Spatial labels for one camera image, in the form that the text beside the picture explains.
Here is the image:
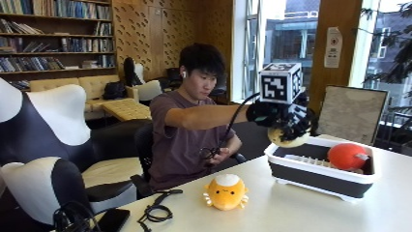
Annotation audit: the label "black glove cable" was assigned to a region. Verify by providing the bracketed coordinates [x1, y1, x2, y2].
[200, 92, 261, 167]

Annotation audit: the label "white dish rack insert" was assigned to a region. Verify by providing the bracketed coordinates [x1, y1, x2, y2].
[282, 154, 345, 170]

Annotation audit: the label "framed grey board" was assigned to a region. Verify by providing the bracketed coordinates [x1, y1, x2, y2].
[316, 84, 392, 147]

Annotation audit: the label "white marker cube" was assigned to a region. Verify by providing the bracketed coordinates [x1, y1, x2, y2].
[258, 62, 304, 105]

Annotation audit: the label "orange round fruit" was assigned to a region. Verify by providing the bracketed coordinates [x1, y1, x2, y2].
[326, 142, 370, 171]

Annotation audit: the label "white and black dish tub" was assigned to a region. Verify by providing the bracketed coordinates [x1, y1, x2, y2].
[262, 136, 382, 203]

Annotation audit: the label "the person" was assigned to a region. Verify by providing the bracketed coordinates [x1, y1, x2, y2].
[146, 43, 250, 191]

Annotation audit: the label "white paper notice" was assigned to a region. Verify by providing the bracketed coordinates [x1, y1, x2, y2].
[322, 26, 344, 70]

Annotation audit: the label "yellow plush toy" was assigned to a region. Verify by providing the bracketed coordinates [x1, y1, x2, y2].
[202, 173, 249, 212]

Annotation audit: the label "black office chair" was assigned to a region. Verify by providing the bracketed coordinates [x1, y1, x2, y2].
[130, 122, 248, 198]

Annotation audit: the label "white and black armchair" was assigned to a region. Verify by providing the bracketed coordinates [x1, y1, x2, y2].
[122, 57, 165, 103]

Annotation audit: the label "yellow tufted ottoman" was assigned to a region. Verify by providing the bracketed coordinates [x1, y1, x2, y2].
[101, 98, 153, 123]

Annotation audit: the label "black backpack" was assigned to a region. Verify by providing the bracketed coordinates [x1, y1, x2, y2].
[101, 80, 129, 101]

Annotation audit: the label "beige sofa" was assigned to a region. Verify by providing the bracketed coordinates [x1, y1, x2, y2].
[28, 74, 140, 121]

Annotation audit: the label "black smartphone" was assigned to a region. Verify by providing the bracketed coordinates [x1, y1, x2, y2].
[93, 208, 130, 232]

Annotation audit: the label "white and black lounge chair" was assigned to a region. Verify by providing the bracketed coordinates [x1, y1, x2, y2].
[0, 76, 153, 232]

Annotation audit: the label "wooden bookshelf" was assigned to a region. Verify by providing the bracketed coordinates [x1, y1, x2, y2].
[0, 0, 118, 92]

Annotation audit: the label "rows of books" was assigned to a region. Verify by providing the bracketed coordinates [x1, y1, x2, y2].
[0, 0, 116, 91]

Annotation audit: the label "black cable on table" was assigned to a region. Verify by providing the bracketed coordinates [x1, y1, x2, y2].
[136, 188, 184, 232]

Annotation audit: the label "black coiled cable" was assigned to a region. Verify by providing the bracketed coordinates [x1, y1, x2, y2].
[52, 201, 101, 232]

